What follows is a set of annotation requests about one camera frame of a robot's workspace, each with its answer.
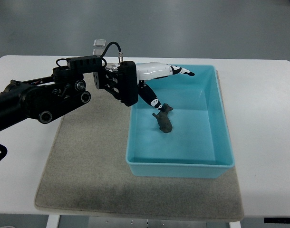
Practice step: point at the grey felt mat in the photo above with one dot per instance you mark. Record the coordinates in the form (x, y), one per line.
(86, 172)

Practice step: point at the brown toy hippo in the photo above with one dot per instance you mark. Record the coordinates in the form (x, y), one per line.
(162, 119)

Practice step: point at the black table control panel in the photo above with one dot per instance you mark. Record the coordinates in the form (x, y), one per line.
(279, 220)

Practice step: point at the white table leg frame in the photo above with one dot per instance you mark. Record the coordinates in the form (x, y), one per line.
(53, 222)

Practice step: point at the blue plastic box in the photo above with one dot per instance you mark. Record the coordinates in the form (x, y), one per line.
(199, 144)

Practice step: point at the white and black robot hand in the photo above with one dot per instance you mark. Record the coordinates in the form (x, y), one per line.
(138, 74)

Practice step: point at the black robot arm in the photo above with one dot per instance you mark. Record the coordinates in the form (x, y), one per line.
(48, 98)

